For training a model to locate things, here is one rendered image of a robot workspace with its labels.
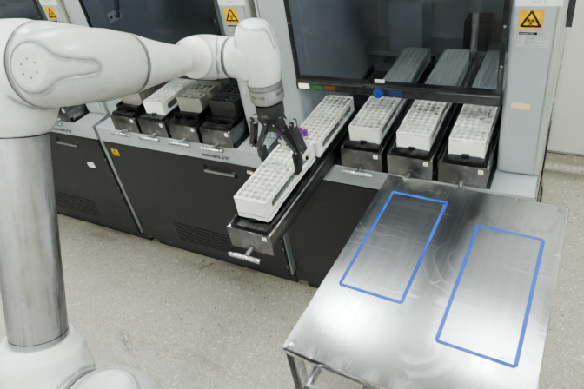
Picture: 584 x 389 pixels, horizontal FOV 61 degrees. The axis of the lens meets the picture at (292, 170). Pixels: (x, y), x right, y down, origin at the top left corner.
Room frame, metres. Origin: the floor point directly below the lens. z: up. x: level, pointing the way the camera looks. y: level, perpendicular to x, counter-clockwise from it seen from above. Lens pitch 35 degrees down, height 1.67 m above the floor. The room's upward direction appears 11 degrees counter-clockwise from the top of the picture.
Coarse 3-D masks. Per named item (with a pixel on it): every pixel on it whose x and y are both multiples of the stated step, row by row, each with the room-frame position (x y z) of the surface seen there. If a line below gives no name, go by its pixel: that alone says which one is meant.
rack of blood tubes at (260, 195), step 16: (272, 160) 1.19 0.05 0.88; (288, 160) 1.17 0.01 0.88; (304, 160) 1.21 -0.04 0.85; (256, 176) 1.12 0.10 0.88; (272, 176) 1.11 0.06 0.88; (288, 176) 1.10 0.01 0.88; (240, 192) 1.07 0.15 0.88; (256, 192) 1.06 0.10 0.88; (272, 192) 1.04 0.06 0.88; (240, 208) 1.04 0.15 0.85; (256, 208) 1.01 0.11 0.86; (272, 208) 1.02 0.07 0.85
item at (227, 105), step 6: (210, 102) 1.66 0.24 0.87; (216, 102) 1.64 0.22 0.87; (222, 102) 1.63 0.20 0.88; (228, 102) 1.61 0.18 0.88; (234, 102) 1.60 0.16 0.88; (210, 108) 1.66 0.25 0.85; (216, 108) 1.64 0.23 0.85; (222, 108) 1.63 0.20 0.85; (228, 108) 1.62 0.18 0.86; (234, 108) 1.60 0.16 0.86; (216, 114) 1.65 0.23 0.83; (222, 114) 1.63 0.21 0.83; (228, 114) 1.62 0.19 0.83; (234, 114) 1.61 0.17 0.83
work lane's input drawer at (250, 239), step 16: (336, 144) 1.32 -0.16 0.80; (320, 160) 1.24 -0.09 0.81; (304, 176) 1.19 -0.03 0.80; (320, 176) 1.21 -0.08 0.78; (304, 192) 1.12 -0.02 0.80; (288, 208) 1.05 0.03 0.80; (240, 224) 1.01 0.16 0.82; (256, 224) 1.00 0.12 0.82; (272, 224) 0.99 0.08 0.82; (288, 224) 1.03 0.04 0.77; (240, 240) 1.01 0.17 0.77; (256, 240) 0.98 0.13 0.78; (272, 240) 0.96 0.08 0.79; (240, 256) 0.96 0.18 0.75
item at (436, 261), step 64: (384, 192) 1.03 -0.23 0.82; (448, 192) 0.98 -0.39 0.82; (384, 256) 0.80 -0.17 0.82; (448, 256) 0.76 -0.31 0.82; (512, 256) 0.73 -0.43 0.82; (320, 320) 0.66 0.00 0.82; (384, 320) 0.63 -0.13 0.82; (448, 320) 0.60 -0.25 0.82; (512, 320) 0.57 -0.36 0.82; (384, 384) 0.50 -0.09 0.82; (448, 384) 0.47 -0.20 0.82; (512, 384) 0.45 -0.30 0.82
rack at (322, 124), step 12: (336, 96) 1.53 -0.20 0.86; (348, 96) 1.51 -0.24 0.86; (324, 108) 1.47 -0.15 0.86; (336, 108) 1.45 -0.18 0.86; (348, 108) 1.50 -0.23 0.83; (312, 120) 1.40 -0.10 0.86; (324, 120) 1.39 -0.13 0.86; (336, 120) 1.38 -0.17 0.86; (312, 132) 1.34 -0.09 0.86; (324, 132) 1.31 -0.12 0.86; (336, 132) 1.37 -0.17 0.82; (324, 144) 1.33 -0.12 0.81
